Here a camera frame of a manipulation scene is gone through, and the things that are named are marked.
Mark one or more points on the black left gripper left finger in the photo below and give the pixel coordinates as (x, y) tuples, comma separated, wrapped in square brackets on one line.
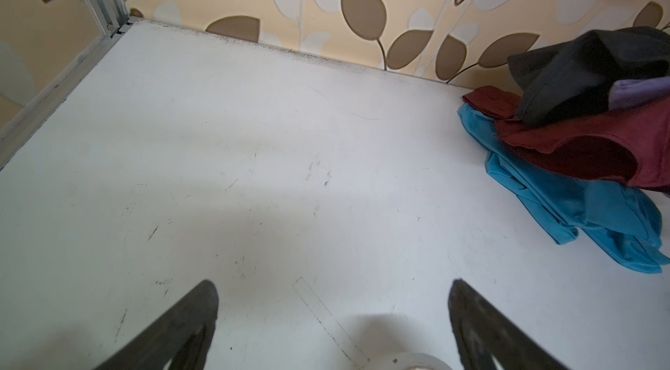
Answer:
[(179, 339)]

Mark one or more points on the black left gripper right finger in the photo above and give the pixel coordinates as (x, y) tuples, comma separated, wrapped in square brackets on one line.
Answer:
[(486, 339)]

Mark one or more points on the maroon cloth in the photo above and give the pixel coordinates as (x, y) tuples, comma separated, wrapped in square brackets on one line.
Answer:
[(630, 147)]

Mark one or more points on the teal blue cloth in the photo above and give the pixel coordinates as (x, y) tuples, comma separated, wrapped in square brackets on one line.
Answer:
[(624, 222)]

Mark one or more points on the purple cloth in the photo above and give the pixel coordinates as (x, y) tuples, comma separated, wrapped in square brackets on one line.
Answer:
[(626, 94)]

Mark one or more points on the clear tape roll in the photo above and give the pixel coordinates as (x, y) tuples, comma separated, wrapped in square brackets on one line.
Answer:
[(406, 361)]

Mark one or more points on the dark grey denim jeans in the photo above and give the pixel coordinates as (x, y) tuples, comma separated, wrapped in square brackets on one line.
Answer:
[(573, 79)]

